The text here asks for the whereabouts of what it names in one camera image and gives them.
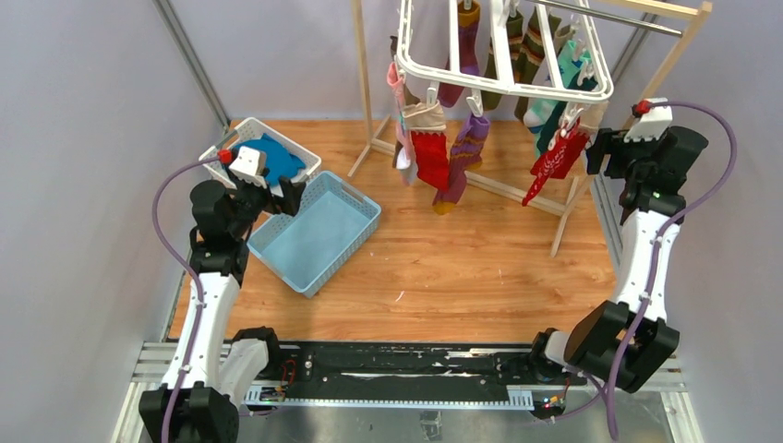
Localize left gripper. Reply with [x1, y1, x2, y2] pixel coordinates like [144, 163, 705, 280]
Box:
[224, 163, 306, 240]

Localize white clip sock hanger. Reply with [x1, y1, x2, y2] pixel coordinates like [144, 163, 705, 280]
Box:
[396, 1, 614, 116]

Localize pink patterned sock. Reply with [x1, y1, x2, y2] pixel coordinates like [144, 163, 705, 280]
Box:
[386, 62, 417, 186]

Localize purple striped sock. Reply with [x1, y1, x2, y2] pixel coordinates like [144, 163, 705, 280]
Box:
[432, 114, 491, 215]

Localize red and cream sock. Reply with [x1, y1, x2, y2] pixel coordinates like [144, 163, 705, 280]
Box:
[403, 102, 449, 191]

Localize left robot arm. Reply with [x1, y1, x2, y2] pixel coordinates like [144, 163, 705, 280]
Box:
[139, 177, 307, 442]

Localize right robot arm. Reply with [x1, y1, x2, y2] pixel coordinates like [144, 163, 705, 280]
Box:
[527, 126, 708, 393]

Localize blue cloth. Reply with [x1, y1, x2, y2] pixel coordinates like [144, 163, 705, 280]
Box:
[237, 134, 306, 186]

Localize red patterned sock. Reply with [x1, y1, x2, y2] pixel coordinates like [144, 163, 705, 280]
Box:
[522, 126, 591, 206]

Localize light blue plastic basket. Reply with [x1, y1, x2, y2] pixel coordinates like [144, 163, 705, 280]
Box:
[247, 171, 381, 298]

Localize white plastic basket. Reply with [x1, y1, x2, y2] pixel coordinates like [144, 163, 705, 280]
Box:
[199, 117, 321, 196]

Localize teal and white sock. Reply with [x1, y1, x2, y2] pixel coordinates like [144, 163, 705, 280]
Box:
[523, 42, 592, 159]

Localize olive striped sock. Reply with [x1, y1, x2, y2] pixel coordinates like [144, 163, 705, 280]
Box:
[481, 8, 564, 122]

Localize wooden drying rack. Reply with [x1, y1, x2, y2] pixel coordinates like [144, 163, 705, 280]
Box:
[347, 0, 715, 259]

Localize maroon striped sock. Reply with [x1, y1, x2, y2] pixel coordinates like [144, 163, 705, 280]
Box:
[438, 1, 481, 108]

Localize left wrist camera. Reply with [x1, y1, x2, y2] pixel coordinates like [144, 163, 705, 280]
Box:
[229, 147, 268, 188]

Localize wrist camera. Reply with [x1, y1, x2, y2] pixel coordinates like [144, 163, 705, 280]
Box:
[623, 98, 673, 143]
[229, 147, 268, 188]

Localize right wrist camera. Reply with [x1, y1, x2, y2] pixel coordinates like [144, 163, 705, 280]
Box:
[623, 98, 673, 143]

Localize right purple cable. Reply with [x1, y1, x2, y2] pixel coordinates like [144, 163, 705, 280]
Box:
[544, 100, 739, 443]

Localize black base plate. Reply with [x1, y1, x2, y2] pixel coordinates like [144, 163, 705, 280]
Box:
[244, 341, 586, 411]

